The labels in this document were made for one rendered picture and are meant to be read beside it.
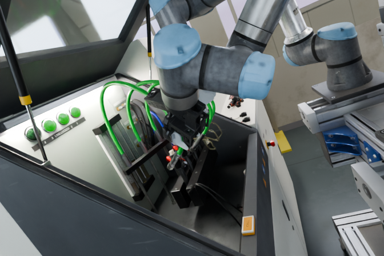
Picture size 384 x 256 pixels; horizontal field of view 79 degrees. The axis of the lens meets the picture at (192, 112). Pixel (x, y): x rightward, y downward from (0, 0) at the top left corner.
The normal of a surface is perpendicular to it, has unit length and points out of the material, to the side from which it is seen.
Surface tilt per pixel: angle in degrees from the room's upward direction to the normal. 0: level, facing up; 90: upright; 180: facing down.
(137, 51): 90
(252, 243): 0
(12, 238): 90
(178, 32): 45
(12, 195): 90
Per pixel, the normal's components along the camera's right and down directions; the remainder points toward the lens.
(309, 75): -0.15, 0.33
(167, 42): -0.01, -0.57
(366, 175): -0.40, -0.88
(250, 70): -0.11, 0.01
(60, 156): 0.88, -0.30
